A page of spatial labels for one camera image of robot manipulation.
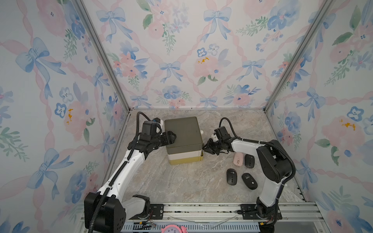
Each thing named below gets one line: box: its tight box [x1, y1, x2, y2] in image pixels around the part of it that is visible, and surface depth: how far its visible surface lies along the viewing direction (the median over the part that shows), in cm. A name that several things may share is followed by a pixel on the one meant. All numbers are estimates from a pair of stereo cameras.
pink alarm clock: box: [160, 224, 189, 233], surface depth 69 cm
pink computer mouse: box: [233, 151, 244, 167], surface depth 92 cm
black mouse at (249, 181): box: [241, 172, 258, 190], surface depth 85 cm
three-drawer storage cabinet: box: [164, 116, 204, 166], surface depth 83 cm
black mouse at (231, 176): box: [226, 168, 238, 186], surface depth 85 cm
